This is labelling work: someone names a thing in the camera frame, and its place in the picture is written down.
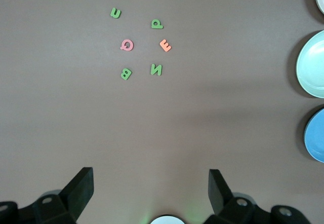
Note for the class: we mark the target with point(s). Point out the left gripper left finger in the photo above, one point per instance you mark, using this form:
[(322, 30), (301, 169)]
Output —
[(73, 196)]

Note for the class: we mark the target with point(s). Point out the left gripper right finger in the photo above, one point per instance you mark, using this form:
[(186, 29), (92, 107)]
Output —
[(225, 201)]

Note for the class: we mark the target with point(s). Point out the green foam letter N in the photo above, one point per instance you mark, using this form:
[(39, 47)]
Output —
[(156, 69)]

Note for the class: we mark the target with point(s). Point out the green foam letter U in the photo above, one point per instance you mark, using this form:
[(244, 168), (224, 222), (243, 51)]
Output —
[(115, 16)]

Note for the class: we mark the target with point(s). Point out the green foam letter P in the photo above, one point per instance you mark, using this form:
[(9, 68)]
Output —
[(158, 27)]

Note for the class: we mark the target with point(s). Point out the brown table cover sheet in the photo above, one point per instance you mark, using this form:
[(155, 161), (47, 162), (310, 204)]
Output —
[(76, 107)]

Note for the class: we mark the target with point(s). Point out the blue plate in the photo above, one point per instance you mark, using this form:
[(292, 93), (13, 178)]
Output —
[(316, 135)]

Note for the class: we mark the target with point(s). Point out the green foam letter B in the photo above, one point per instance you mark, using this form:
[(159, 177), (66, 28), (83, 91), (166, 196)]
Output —
[(125, 73)]

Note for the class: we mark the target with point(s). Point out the light green plate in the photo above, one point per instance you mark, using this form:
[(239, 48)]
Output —
[(314, 64)]

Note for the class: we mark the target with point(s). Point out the orange foam letter E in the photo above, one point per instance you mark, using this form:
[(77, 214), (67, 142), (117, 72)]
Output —
[(168, 47)]

